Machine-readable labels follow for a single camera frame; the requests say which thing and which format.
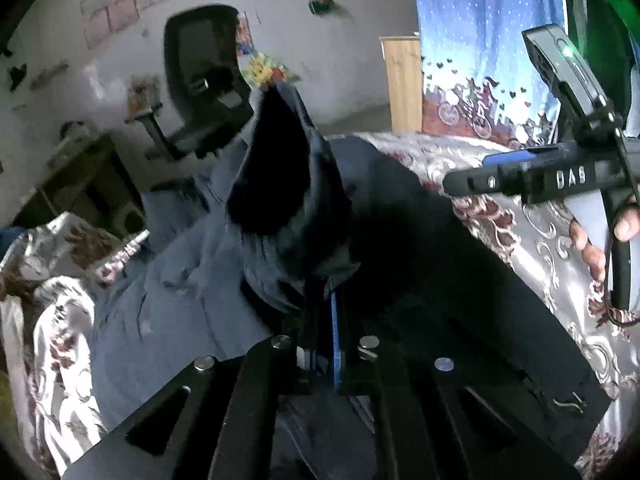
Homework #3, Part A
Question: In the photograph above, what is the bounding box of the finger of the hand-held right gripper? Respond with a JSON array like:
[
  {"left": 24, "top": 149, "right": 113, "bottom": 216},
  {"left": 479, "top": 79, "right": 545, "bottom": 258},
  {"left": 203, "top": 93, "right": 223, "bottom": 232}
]
[
  {"left": 481, "top": 146, "right": 557, "bottom": 167},
  {"left": 444, "top": 164, "right": 526, "bottom": 197}
]

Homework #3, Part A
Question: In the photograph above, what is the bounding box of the black office chair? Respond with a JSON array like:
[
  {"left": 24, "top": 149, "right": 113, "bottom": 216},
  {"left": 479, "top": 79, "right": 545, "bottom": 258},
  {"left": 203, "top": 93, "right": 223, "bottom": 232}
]
[{"left": 125, "top": 4, "right": 256, "bottom": 161}]

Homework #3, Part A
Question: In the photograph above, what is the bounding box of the cartoon bear wall sticker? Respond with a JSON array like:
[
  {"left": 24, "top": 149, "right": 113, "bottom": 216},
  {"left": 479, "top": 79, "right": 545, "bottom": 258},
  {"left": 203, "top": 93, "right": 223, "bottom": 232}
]
[{"left": 239, "top": 51, "right": 302, "bottom": 87}]

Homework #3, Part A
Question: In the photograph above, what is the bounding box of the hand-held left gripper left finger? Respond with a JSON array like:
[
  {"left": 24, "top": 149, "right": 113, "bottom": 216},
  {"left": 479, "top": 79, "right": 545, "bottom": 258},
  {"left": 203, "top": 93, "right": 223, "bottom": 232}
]
[{"left": 62, "top": 310, "right": 326, "bottom": 480}]

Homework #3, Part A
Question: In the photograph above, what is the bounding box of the wooden cabinet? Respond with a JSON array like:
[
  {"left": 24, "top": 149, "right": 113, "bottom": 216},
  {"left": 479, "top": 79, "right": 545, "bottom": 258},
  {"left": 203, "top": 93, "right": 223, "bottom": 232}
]
[{"left": 378, "top": 34, "right": 424, "bottom": 133}]

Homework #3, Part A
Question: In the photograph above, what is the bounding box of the red and blue wall sticker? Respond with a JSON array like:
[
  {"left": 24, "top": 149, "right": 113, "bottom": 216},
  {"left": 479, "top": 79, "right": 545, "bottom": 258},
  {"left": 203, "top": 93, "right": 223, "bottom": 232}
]
[{"left": 234, "top": 11, "right": 252, "bottom": 57}]

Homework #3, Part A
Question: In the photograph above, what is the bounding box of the blue cloth bundle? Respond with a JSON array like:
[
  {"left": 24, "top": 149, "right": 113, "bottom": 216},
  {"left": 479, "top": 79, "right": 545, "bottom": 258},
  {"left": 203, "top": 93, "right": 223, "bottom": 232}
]
[{"left": 0, "top": 226, "right": 29, "bottom": 257}]

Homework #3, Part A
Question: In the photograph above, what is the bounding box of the blue printed curtain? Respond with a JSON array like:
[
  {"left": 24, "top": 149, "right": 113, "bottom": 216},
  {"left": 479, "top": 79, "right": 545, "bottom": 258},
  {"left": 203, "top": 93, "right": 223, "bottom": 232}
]
[{"left": 409, "top": 0, "right": 572, "bottom": 147}]

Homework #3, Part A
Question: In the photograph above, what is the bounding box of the dark blue jacket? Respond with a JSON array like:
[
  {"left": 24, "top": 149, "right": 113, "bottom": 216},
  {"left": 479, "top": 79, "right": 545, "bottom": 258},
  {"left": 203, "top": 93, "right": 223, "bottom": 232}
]
[{"left": 90, "top": 80, "right": 613, "bottom": 480}]

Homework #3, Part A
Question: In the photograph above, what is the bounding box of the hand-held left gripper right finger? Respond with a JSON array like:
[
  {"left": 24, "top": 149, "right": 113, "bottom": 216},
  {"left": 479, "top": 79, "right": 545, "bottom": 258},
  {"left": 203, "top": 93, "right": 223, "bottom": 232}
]
[{"left": 327, "top": 285, "right": 583, "bottom": 480}]

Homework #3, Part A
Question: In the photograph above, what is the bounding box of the green wall photo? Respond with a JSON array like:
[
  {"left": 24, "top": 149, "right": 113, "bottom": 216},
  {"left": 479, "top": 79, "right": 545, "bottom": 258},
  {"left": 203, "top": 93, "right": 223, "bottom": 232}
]
[{"left": 308, "top": 0, "right": 347, "bottom": 17}]

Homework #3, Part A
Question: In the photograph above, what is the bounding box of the wooden desk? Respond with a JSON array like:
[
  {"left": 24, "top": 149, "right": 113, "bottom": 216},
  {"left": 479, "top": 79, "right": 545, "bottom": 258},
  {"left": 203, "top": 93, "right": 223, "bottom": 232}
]
[{"left": 10, "top": 130, "right": 146, "bottom": 233}]

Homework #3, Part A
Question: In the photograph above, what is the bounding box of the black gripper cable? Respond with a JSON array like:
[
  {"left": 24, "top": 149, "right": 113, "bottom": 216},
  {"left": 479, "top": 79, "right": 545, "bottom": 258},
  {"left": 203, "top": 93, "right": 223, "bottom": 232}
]
[{"left": 601, "top": 237, "right": 640, "bottom": 330}]

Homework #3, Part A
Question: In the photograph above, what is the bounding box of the floral bedspread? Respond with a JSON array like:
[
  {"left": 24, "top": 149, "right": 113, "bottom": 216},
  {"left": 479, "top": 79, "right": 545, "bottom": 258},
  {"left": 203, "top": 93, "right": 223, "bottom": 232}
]
[{"left": 0, "top": 130, "right": 640, "bottom": 480}]

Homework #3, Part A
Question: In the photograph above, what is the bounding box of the person's right hand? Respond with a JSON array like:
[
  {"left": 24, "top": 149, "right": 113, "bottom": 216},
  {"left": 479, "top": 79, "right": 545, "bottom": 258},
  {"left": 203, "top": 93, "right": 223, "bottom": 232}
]
[{"left": 569, "top": 204, "right": 640, "bottom": 283}]

